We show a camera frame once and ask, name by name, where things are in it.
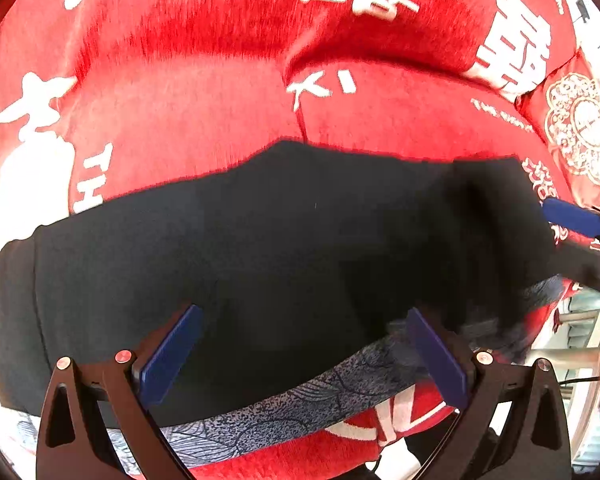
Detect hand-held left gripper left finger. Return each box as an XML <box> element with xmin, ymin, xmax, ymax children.
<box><xmin>35</xmin><ymin>304</ymin><xmax>204</xmax><ymax>480</ymax></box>

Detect red cushion with floral emblem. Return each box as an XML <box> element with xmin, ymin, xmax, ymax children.
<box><xmin>517</xmin><ymin>47</ymin><xmax>600</xmax><ymax>193</ymax></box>

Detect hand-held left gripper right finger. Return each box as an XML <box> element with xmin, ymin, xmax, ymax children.
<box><xmin>406</xmin><ymin>306</ymin><xmax>573</xmax><ymax>480</ymax></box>

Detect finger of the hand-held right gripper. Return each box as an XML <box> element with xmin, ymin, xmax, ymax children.
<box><xmin>550</xmin><ymin>241</ymin><xmax>600</xmax><ymax>297</ymax></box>
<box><xmin>542</xmin><ymin>197</ymin><xmax>600</xmax><ymax>251</ymax></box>

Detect black pants with blue trim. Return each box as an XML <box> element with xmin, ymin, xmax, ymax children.
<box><xmin>0</xmin><ymin>139</ymin><xmax>578</xmax><ymax>476</ymax></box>

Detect red printed blanket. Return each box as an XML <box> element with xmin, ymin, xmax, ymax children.
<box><xmin>0</xmin><ymin>0</ymin><xmax>600</xmax><ymax>480</ymax></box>

